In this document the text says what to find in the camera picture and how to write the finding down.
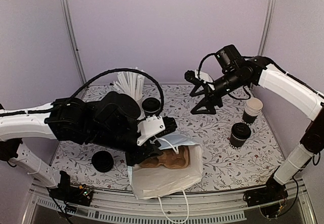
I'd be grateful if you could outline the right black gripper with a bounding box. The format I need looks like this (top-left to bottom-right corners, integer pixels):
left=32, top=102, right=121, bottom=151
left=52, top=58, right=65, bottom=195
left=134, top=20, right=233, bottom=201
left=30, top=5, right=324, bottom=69
left=190, top=68, right=248, bottom=114

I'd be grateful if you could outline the light blue paper bag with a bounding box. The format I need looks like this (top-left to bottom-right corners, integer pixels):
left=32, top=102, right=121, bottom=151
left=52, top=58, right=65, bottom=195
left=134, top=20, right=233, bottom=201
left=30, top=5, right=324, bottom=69
left=128, top=133, right=203, bottom=223

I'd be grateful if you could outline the brown cardboard cup carrier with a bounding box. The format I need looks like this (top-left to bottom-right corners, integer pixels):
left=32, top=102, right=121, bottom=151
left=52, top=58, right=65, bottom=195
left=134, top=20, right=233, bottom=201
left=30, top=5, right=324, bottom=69
left=140, top=146, right=190, bottom=169

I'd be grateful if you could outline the stack of black lids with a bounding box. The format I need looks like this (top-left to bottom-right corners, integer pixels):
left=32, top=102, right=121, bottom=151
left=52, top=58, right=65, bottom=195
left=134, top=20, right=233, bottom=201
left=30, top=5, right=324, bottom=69
left=91, top=151, right=114, bottom=173

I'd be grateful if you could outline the single black cup lid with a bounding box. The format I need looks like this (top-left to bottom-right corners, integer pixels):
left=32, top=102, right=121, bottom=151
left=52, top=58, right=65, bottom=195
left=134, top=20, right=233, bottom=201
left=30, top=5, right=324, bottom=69
left=231, top=122, right=251, bottom=140

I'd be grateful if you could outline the single black paper cup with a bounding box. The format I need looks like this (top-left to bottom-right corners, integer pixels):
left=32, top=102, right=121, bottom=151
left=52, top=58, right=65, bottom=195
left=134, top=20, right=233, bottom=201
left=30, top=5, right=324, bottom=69
left=229, top=134, right=247, bottom=149

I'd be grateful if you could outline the stack of paper cups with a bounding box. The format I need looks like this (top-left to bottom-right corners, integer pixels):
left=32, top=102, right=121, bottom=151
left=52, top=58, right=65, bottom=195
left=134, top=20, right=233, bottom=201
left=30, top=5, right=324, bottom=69
left=242, top=97, right=263, bottom=125

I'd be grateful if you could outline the white cup holding straws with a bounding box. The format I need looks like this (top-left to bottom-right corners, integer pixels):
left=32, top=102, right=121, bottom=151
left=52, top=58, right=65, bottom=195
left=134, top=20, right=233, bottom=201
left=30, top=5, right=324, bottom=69
left=134, top=94, right=143, bottom=107

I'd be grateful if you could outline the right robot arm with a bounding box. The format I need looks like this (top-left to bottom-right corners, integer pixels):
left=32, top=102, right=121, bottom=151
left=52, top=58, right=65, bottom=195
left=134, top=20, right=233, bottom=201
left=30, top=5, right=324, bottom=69
left=184, top=44, right=323, bottom=204

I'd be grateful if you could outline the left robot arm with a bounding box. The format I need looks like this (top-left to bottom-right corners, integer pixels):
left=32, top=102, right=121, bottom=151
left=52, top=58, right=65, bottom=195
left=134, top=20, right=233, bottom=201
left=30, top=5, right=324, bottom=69
left=1, top=91, right=166, bottom=201

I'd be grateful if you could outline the black lidded coffee cup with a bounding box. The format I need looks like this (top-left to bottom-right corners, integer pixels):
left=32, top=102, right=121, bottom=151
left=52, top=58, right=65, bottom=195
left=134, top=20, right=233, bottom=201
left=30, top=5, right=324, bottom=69
left=141, top=97, right=160, bottom=117

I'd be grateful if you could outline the floral table mat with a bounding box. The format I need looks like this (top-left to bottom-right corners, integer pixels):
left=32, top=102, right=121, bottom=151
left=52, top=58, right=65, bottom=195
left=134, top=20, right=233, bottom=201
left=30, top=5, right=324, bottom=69
left=52, top=84, right=284, bottom=192

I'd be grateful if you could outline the bundle of wrapped straws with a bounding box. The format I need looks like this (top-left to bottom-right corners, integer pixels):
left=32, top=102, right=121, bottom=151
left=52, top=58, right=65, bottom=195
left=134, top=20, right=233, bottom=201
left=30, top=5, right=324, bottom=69
left=113, top=72, right=145, bottom=99

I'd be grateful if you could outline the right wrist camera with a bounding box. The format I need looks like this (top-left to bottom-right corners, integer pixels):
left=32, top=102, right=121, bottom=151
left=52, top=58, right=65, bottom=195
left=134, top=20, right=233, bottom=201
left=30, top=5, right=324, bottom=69
left=184, top=70, right=215, bottom=90

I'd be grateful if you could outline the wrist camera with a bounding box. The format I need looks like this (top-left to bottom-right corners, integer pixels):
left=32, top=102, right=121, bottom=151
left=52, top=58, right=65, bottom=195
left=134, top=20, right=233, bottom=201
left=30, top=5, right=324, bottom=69
left=137, top=116, right=178, bottom=146
left=184, top=70, right=215, bottom=90

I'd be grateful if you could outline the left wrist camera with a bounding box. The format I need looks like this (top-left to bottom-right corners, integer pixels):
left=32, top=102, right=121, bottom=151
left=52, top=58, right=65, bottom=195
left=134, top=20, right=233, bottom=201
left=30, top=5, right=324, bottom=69
left=137, top=116, right=178, bottom=146

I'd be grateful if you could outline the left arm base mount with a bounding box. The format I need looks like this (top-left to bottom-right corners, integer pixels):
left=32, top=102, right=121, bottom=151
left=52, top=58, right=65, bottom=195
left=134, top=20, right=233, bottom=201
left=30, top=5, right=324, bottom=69
left=49, top=185, right=93, bottom=207

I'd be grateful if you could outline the front aluminium rail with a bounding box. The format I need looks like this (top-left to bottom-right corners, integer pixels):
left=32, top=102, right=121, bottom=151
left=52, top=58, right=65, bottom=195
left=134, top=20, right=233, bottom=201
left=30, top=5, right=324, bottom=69
left=23, top=184, right=317, bottom=223

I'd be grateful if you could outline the right aluminium frame post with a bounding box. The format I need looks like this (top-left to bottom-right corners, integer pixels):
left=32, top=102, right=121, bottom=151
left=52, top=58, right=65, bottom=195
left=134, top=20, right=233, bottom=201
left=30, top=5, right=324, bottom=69
left=258, top=0, right=276, bottom=56

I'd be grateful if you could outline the aluminium frame post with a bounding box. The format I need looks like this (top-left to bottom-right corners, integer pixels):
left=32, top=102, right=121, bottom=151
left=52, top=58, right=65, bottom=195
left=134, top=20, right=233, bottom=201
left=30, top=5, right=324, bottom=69
left=258, top=0, right=276, bottom=56
left=60, top=0, right=87, bottom=84

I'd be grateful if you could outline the left aluminium frame post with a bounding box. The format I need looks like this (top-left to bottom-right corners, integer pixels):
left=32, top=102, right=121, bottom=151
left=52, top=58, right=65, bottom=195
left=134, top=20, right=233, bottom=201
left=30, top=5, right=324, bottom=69
left=60, top=0, right=87, bottom=84

